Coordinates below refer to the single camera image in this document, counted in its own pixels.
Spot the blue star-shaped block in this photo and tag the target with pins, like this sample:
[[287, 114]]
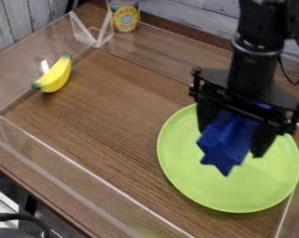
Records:
[[225, 141]]

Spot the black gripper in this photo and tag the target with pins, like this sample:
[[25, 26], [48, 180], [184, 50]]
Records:
[[275, 108]]

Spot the yellow blue labelled can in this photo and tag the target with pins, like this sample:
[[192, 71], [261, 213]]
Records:
[[125, 11]]

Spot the clear acrylic corner bracket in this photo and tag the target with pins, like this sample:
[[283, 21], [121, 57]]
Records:
[[91, 35]]

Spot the yellow toy banana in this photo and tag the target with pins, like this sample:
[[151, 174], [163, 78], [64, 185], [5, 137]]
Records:
[[56, 77]]

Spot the clear acrylic front wall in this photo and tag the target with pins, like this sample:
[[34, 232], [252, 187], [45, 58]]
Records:
[[91, 203]]

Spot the green round plate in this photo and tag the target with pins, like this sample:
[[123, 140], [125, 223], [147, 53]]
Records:
[[257, 184]]

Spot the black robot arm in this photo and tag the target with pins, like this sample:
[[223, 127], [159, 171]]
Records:
[[244, 88]]

